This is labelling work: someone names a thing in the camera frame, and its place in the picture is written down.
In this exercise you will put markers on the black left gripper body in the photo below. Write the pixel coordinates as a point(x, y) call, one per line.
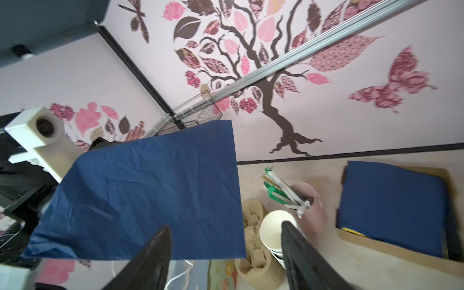
point(25, 189)

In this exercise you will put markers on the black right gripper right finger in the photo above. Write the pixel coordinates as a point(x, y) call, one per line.
point(306, 269)

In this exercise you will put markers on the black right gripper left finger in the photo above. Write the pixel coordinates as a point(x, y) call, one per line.
point(148, 270)

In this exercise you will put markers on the white paper takeout bag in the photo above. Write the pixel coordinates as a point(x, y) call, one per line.
point(202, 275)

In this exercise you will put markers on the single blue napkin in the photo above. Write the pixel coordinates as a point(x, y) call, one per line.
point(113, 200)

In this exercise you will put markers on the pink bucket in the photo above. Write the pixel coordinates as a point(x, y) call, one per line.
point(311, 220)

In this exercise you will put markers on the stacked paper cups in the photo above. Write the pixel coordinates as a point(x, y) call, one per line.
point(271, 230)

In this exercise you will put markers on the green wrapped stirrers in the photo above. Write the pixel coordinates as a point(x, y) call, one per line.
point(274, 191)

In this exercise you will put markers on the blue napkin stack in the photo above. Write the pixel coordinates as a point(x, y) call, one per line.
point(394, 205)

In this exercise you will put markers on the brown cardboard napkin box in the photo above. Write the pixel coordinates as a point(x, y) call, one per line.
point(452, 261)

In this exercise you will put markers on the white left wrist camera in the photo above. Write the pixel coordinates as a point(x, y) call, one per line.
point(41, 134)

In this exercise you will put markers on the black wire basket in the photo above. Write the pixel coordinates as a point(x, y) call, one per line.
point(192, 116)

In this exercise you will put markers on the aluminium rail back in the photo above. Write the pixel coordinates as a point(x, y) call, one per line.
point(372, 15)

